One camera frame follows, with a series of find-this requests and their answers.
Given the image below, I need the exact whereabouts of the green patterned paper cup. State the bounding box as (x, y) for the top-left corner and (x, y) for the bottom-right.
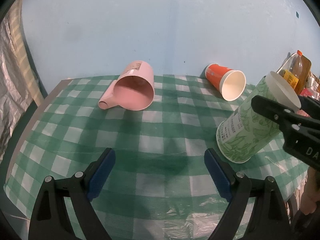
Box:
(216, 71), (301, 164)

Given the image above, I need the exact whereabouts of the pink red packet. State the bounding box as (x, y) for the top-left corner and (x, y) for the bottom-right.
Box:
(300, 88), (319, 100)

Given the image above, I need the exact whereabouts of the person's hand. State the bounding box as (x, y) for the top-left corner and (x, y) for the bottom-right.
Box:
(300, 167), (319, 215)

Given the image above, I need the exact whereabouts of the orange paper cup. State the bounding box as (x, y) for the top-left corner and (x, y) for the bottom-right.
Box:
(204, 64), (246, 101)

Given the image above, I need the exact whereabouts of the pink plastic mug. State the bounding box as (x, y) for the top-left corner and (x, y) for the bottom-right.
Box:
(98, 60), (155, 111)

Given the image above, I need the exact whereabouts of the green white checkered tablecloth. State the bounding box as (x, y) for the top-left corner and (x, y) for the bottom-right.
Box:
(3, 74), (309, 240)

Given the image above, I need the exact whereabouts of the striped beige fabric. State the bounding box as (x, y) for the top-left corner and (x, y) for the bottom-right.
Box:
(7, 0), (44, 106)

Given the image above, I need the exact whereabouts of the amber drink bottle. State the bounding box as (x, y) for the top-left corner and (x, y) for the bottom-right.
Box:
(289, 50), (303, 92)

